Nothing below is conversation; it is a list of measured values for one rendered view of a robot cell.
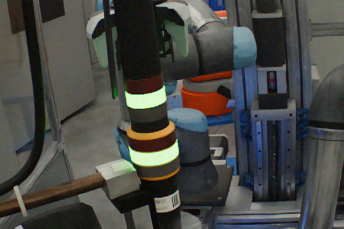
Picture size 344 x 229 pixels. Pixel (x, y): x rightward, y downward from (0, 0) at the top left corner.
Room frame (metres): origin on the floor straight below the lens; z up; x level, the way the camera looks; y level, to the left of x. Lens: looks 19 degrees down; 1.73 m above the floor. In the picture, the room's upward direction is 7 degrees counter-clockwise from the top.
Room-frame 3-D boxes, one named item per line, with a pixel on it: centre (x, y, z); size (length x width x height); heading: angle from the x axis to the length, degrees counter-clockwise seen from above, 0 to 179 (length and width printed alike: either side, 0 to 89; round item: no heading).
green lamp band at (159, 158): (0.37, 0.03, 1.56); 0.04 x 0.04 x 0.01
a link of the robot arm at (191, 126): (1.20, -0.01, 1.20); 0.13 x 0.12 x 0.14; 100
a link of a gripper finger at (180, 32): (0.49, -0.01, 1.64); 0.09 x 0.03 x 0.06; 23
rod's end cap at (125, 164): (0.36, 0.06, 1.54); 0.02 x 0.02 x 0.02; 26
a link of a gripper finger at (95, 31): (0.49, 0.08, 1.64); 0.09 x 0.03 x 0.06; 160
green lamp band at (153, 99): (0.37, 0.03, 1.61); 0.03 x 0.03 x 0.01
